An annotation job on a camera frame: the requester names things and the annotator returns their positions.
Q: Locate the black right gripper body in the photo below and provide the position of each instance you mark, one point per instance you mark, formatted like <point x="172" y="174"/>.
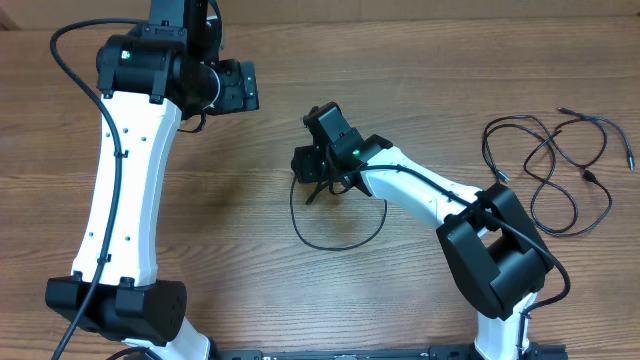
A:
<point x="317" y="168"/>

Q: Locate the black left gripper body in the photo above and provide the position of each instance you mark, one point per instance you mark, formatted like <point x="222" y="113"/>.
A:
<point x="236" y="92"/>

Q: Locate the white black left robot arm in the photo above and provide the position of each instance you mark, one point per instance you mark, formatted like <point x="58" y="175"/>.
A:
<point x="164" y="71"/>

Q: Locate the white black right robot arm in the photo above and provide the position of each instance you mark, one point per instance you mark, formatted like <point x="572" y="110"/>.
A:
<point x="496" y="256"/>

